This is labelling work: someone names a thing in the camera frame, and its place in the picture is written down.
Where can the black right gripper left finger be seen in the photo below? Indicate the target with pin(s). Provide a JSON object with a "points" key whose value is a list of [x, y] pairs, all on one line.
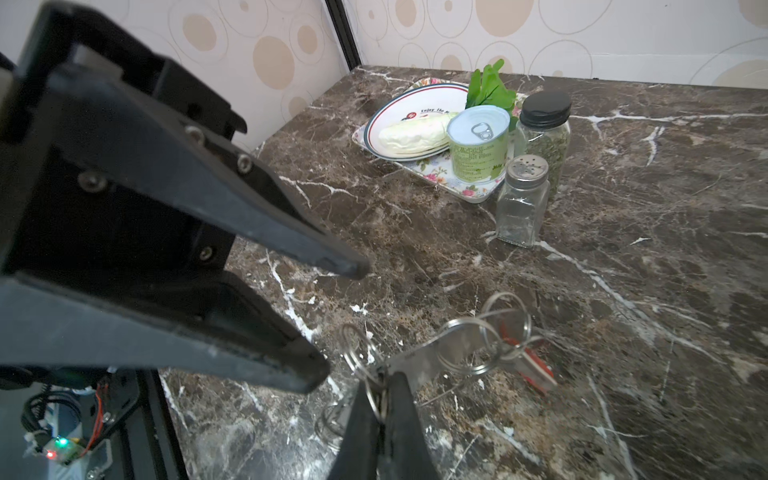
{"points": [[358, 455]]}

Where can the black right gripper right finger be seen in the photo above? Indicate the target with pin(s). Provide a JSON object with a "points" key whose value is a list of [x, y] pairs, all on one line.
{"points": [[404, 452]]}

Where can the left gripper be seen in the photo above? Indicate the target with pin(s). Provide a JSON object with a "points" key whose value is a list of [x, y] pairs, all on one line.
{"points": [[120, 203]]}

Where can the red tagged key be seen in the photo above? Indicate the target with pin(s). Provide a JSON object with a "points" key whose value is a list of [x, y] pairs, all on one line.
{"points": [[528, 365]]}

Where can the pale green cabbage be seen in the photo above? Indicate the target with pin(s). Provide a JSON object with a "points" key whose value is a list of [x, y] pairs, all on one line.
{"points": [[416, 136]]}

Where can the white plate with red text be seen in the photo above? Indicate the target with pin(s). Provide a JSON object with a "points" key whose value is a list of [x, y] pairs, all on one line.
{"points": [[399, 116]]}

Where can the small clear glass bottle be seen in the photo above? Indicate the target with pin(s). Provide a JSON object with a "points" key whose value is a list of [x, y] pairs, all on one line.
{"points": [[522, 201]]}

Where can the floral rectangular tray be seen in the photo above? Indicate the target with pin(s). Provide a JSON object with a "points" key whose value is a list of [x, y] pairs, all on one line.
{"points": [[436, 169]]}

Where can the dark lid spice jar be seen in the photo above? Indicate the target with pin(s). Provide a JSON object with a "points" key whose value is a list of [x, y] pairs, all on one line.
{"points": [[543, 130]]}

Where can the green leafy vegetable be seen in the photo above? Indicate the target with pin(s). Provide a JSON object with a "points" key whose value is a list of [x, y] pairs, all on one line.
{"points": [[486, 88]]}

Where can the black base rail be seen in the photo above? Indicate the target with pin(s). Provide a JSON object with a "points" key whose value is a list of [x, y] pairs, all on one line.
{"points": [[86, 423]]}

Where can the black vertical frame post left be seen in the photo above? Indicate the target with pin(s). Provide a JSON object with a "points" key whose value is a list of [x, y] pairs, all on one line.
{"points": [[344, 33]]}

